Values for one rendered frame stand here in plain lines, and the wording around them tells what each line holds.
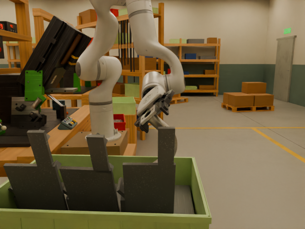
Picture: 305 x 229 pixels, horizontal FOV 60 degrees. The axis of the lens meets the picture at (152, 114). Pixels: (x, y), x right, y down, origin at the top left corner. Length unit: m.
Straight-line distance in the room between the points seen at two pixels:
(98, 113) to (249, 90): 6.95
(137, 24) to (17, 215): 0.68
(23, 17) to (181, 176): 2.19
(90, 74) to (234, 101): 6.35
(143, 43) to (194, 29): 10.15
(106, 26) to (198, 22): 10.00
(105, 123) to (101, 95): 0.14
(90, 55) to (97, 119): 0.32
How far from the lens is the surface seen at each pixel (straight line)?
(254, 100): 7.72
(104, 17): 1.18
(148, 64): 4.64
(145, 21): 0.97
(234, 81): 11.44
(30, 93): 1.97
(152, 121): 0.72
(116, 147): 1.28
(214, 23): 11.26
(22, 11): 2.84
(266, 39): 11.87
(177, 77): 0.92
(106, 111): 1.35
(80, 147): 1.32
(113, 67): 1.36
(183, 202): 0.97
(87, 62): 1.29
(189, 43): 10.42
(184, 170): 1.07
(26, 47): 2.80
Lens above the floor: 1.33
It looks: 11 degrees down
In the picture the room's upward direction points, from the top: straight up
